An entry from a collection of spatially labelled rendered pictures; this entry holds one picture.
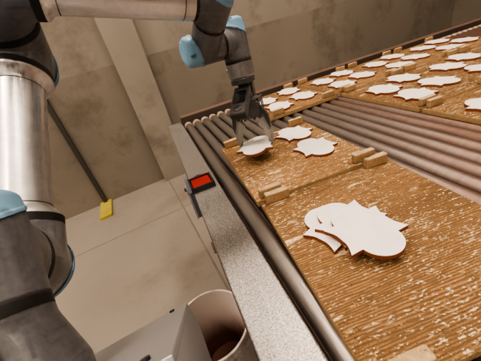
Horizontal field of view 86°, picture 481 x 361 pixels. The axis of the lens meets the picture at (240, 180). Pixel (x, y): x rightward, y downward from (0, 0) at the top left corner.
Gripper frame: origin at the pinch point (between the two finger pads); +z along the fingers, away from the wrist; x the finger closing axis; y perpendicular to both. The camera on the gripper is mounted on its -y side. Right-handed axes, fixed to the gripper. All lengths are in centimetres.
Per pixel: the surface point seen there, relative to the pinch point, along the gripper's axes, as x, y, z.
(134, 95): 154, 157, -15
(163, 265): 99, 38, 93
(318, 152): -18.7, -2.8, 4.6
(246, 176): 1.9, -11.2, 5.4
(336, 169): -22.8, -11.5, 6.2
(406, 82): -57, 58, 3
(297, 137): -11.9, 11.0, 3.6
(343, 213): -22.9, -33.0, 4.7
